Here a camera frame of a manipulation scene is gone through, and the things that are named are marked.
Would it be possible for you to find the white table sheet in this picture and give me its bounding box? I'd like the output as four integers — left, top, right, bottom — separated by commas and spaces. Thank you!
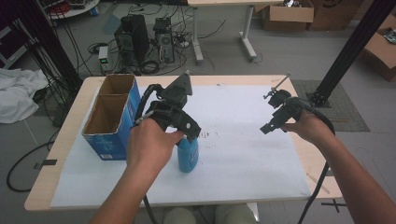
49, 84, 313, 208

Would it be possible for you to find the person's left leg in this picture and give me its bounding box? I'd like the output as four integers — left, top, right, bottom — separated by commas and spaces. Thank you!
163, 206, 207, 224

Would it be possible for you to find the right hand-held gripper cable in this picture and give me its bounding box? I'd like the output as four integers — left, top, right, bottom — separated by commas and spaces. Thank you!
290, 96, 337, 224

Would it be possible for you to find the person's right leg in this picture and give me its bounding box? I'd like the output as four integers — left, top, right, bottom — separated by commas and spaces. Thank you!
214, 203, 258, 224

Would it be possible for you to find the dark grey floor mat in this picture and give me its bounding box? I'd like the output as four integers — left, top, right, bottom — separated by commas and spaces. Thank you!
290, 79, 371, 133

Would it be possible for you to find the large black computer tower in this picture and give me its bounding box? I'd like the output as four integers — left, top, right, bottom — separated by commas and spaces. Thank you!
113, 14, 151, 69

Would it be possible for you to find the black stand with cables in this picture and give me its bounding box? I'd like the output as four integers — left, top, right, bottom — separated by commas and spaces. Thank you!
12, 0, 84, 96

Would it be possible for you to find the person's right hand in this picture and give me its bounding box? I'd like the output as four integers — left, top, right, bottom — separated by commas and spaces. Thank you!
281, 109, 336, 147

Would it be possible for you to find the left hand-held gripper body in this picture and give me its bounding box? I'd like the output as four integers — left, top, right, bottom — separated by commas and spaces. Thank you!
145, 70, 194, 133

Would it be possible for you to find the white cloth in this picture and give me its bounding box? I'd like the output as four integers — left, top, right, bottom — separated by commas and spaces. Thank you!
0, 67, 50, 125

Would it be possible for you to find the open brown cardboard box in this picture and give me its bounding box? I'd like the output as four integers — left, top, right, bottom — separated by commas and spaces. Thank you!
261, 0, 316, 33

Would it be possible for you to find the round white table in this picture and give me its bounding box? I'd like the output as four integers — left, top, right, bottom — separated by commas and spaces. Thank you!
46, 0, 101, 21

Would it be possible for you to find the black tape cross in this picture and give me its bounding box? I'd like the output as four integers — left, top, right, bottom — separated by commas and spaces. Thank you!
320, 198, 347, 215

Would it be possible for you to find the white power supply unit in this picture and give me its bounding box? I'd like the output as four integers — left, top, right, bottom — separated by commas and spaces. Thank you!
97, 45, 110, 72

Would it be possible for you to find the flat brown cardboard box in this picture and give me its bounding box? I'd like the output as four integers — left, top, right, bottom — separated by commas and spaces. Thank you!
359, 13, 396, 83

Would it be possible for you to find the black tape strip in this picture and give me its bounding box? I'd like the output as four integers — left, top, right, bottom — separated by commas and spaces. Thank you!
33, 159, 59, 171

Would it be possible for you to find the white desk frame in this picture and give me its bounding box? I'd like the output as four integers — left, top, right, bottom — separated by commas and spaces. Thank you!
186, 0, 285, 66

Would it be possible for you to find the tall brown cardboard box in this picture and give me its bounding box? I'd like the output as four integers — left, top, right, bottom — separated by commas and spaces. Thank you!
307, 0, 366, 32

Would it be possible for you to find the hand-held gripper cable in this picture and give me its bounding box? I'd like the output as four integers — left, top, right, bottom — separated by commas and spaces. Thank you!
134, 83, 164, 224
290, 96, 337, 224

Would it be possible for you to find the left hand-held gripper cable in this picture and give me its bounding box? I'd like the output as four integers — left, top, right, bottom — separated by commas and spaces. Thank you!
134, 83, 164, 224

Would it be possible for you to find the black metal post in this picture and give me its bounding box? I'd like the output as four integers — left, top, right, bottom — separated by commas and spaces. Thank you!
306, 0, 396, 108

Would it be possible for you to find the black floor cable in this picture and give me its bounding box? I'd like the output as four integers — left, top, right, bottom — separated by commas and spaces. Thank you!
6, 130, 61, 193

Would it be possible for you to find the person's left hand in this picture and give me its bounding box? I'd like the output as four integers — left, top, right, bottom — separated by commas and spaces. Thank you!
125, 118, 185, 175

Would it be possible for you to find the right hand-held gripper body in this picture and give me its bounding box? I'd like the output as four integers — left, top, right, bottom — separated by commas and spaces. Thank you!
262, 72, 313, 126

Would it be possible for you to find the blue bottle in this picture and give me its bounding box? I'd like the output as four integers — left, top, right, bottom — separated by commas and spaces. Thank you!
177, 135, 200, 174

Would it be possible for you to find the small black computer tower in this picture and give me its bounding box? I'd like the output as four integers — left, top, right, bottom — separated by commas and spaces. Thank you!
152, 16, 176, 65

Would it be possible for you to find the blue cardboard box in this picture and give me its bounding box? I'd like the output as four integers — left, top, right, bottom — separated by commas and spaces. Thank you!
81, 73, 142, 161

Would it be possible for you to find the person's leg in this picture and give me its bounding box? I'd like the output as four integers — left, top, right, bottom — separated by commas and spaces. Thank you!
214, 203, 258, 224
163, 206, 207, 224

